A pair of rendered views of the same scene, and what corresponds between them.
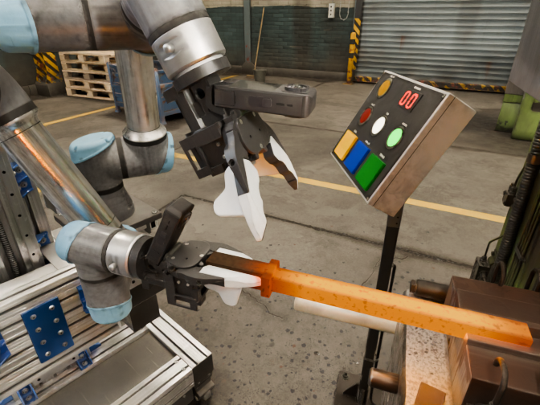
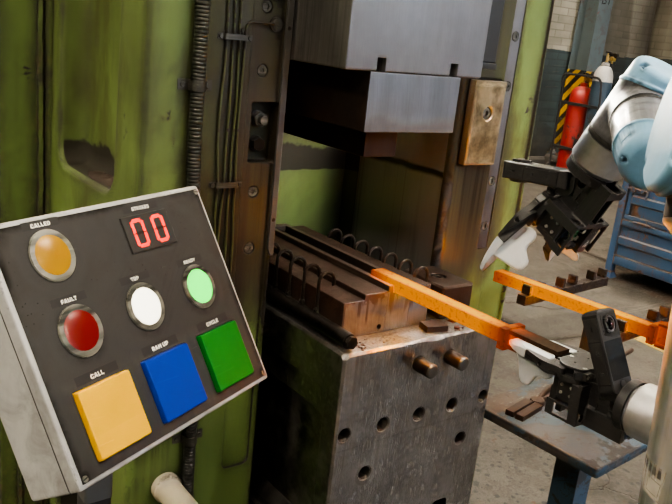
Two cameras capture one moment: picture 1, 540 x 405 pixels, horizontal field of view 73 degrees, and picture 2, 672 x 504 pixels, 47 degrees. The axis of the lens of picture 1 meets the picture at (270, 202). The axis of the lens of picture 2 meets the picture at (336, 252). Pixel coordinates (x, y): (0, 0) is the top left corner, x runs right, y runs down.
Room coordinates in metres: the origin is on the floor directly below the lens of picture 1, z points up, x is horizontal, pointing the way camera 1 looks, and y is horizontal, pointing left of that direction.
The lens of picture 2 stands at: (1.50, 0.36, 1.42)
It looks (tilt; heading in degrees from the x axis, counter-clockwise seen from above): 16 degrees down; 213
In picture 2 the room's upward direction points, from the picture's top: 6 degrees clockwise
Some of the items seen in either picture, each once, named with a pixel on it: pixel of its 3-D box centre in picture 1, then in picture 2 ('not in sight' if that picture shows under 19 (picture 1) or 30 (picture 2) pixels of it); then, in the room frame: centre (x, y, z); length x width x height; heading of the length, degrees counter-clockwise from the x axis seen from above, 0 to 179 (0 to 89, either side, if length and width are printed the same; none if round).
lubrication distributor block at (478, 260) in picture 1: (480, 277); not in sight; (0.67, -0.49, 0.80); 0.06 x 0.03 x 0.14; 161
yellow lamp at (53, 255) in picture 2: (384, 87); (52, 255); (1.01, -0.31, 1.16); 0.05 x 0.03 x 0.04; 161
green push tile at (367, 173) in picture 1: (370, 172); (223, 355); (0.80, -0.24, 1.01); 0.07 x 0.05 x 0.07; 6
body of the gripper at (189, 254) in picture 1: (176, 268); (596, 394); (0.47, 0.15, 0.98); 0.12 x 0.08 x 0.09; 71
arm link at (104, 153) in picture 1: (98, 159); not in sight; (0.94, 0.47, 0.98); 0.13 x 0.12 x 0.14; 114
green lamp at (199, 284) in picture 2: (394, 137); (199, 286); (0.81, -0.28, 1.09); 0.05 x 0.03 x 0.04; 161
